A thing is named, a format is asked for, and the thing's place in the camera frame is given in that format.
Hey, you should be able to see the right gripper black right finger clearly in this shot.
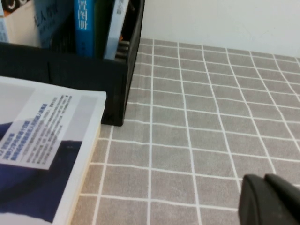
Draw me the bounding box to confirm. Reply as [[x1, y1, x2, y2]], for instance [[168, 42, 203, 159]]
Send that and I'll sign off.
[[264, 172, 300, 207]]

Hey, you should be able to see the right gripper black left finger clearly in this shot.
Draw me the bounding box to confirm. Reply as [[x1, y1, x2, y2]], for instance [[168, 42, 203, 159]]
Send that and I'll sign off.
[[238, 173, 300, 225]]

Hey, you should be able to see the yellow-green mechanical design book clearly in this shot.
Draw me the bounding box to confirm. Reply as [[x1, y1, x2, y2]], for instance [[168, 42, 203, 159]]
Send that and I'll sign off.
[[74, 0, 113, 59]]

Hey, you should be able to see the white spine driving book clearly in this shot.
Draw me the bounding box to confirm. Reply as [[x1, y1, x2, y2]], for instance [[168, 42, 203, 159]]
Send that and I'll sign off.
[[0, 0, 75, 49]]

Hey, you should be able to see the grey cover book orange trim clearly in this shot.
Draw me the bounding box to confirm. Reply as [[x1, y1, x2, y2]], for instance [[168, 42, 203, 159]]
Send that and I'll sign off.
[[104, 0, 130, 61]]

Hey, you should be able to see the black plastic book stand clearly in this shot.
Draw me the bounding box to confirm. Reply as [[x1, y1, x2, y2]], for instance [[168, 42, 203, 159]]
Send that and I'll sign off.
[[0, 0, 145, 127]]

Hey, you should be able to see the grey checked tablecloth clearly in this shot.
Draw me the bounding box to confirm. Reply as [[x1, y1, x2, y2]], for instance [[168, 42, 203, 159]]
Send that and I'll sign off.
[[70, 38, 300, 225]]

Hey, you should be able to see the white magazine with man portrait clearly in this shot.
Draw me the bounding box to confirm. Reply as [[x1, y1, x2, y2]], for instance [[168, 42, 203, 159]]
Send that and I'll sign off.
[[0, 76, 107, 225]]

